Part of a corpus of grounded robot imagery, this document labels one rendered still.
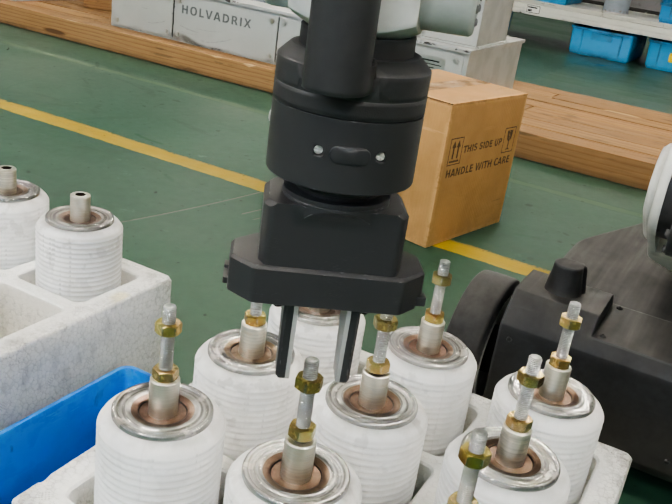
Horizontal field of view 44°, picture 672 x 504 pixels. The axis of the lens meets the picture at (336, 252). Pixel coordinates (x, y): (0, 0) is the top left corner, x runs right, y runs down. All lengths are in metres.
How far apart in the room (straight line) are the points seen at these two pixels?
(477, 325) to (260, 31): 2.09
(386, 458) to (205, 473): 0.14
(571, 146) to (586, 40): 2.78
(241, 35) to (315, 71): 2.63
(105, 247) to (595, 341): 0.58
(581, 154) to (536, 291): 1.48
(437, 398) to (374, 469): 0.12
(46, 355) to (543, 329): 0.57
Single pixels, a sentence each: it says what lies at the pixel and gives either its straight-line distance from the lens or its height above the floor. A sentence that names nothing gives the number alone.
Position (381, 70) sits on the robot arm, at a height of 0.54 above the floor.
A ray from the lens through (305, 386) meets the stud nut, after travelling 0.55.
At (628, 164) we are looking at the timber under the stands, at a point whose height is 0.06.
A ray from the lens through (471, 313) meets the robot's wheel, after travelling 1.07.
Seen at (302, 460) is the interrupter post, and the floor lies 0.27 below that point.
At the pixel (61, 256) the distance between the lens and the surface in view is 0.97.
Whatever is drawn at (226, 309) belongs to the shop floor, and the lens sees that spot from 1.36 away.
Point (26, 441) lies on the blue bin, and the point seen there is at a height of 0.10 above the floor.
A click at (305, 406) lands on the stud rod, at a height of 0.31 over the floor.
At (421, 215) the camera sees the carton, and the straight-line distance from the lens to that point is 1.71.
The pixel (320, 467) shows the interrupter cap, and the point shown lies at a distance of 0.61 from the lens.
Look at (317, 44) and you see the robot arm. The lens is 0.42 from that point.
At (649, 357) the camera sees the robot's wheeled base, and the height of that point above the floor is 0.19.
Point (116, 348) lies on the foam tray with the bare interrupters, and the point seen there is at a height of 0.12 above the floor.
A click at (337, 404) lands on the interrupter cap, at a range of 0.68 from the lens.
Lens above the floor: 0.62
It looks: 22 degrees down
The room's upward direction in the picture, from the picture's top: 8 degrees clockwise
